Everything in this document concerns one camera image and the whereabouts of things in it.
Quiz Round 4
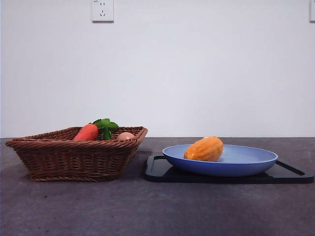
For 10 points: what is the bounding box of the blue round plate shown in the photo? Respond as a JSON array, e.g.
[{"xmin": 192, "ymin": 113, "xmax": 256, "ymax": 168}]
[{"xmin": 162, "ymin": 144, "xmax": 279, "ymax": 177}]

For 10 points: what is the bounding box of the brown wicker basket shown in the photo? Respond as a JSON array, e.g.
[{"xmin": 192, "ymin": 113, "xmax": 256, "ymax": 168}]
[{"xmin": 5, "ymin": 126, "xmax": 149, "ymax": 182}]

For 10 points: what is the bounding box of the brown egg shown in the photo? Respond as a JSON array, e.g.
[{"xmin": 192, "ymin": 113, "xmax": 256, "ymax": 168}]
[{"xmin": 116, "ymin": 132, "xmax": 136, "ymax": 141}]

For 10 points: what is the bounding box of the black rectangular tray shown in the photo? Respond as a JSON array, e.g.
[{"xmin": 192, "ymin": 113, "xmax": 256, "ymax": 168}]
[{"xmin": 143, "ymin": 155, "xmax": 315, "ymax": 184}]

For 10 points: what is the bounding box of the orange carrot with green leaves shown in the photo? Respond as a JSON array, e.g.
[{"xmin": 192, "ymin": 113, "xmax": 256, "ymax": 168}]
[{"xmin": 72, "ymin": 118, "xmax": 120, "ymax": 142}]

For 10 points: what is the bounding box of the white wall socket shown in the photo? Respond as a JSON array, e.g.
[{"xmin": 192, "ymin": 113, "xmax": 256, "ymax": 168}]
[{"xmin": 92, "ymin": 0, "xmax": 115, "ymax": 24}]

